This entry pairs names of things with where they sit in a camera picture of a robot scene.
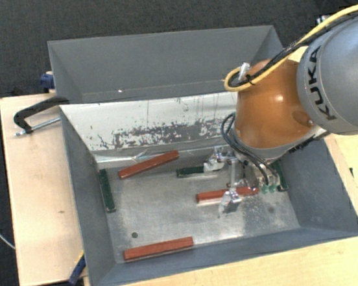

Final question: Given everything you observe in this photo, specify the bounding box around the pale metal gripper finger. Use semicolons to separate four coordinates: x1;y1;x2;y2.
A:
215;187;245;218
200;145;236;174

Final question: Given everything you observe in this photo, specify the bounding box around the red-brown flat block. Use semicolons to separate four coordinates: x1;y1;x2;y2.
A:
121;235;196;262
195;184;261;205
115;149;183;181

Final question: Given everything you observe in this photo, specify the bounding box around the dark green flat block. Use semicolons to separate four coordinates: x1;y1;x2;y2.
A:
175;164;208;179
97;167;117;214

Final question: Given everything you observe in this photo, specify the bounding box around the grey metal bin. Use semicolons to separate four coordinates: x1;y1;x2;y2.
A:
47;3;358;286

